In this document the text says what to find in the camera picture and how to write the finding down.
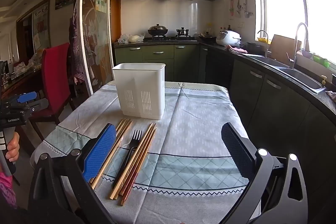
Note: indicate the person's left forearm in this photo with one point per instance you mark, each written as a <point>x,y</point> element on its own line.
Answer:
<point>4,180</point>

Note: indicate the white rice cooker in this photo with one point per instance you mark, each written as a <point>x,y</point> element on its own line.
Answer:
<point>227,37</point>

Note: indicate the gas stove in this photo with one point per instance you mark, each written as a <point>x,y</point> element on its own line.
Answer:
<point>170,39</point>

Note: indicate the white plastic bags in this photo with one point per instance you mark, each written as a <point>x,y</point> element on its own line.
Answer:
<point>131,38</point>

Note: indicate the soap dispenser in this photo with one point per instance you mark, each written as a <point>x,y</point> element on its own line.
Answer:
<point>323,80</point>

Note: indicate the black plastic fork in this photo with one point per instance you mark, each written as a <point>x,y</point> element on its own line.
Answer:
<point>131,153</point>

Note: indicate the wooden cutting board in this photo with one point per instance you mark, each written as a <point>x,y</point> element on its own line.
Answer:
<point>282,49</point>

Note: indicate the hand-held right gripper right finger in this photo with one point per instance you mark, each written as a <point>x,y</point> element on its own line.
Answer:
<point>237,153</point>

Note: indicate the pink cloth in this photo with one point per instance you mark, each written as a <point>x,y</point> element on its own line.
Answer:
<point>236,49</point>

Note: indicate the floral sliding glass door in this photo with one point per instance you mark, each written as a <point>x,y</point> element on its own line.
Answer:
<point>98,16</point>

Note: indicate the brown wooden chopstick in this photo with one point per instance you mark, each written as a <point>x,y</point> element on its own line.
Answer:
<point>143,138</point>

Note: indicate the small chrome faucet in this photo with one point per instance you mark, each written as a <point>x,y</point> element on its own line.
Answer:
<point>265,43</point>

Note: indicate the tall chrome faucet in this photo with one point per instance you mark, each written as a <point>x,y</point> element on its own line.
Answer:
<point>298,37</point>

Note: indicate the black wok with lid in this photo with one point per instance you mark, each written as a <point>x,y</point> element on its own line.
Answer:
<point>157,30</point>

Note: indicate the wall socket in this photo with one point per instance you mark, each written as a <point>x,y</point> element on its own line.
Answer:
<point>240,24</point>

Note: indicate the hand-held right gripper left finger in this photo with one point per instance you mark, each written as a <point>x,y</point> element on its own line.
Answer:
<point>99,153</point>

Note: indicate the checked apron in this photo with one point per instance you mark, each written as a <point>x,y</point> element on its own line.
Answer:
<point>78,50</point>

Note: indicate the cluttered dining table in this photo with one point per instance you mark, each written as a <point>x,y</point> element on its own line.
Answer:
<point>23,69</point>

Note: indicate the red chair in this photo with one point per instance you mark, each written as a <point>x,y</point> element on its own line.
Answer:
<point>56,74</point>

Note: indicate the steel double sink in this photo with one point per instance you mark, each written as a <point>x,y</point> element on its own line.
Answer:
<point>302,77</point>

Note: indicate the yellow basket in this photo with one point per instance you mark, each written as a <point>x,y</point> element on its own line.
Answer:
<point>263,40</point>

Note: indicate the person's left hand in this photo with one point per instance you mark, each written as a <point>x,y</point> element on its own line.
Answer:
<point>13,148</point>

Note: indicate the window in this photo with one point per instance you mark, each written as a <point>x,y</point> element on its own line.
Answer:
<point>294,8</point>

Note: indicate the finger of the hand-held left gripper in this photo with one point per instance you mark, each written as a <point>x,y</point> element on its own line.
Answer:
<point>38,105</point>
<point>26,97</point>

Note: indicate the wall calendar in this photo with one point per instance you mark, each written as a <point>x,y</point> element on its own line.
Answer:
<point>40,27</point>

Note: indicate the green container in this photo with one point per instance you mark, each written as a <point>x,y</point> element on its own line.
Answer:
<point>321,60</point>

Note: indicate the white plastic utensil holder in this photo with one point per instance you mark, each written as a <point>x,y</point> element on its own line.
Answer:
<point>139,90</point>

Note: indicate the green lower cabinets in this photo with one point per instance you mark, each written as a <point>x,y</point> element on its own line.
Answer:
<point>157,56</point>

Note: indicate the dark stone countertop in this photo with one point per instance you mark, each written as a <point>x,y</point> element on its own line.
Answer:
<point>324,102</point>

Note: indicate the sauce bottles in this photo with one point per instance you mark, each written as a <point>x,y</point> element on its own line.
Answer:
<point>224,28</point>

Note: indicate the hanging kitchen utensils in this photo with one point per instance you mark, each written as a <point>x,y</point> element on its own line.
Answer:
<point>242,7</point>

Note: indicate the black frying pan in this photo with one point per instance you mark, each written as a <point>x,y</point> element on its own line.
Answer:
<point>206,37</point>

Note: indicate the black countertop pot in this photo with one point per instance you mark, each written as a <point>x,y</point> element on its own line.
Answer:
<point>253,47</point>

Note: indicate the dark lower cabinets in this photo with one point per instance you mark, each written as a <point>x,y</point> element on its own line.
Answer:
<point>275,113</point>

